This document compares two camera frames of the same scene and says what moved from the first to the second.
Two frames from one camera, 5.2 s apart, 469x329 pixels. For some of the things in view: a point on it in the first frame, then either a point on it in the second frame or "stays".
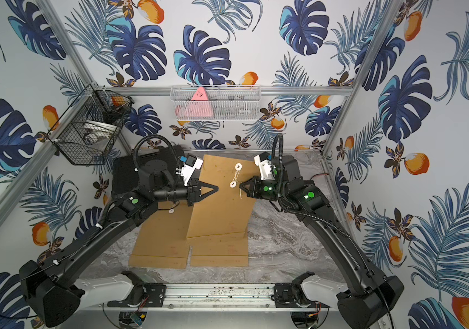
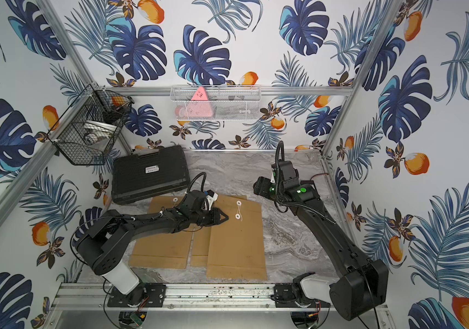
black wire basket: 85,133 stays
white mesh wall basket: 216,103 stays
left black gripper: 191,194 -> 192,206
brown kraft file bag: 161,242 stays
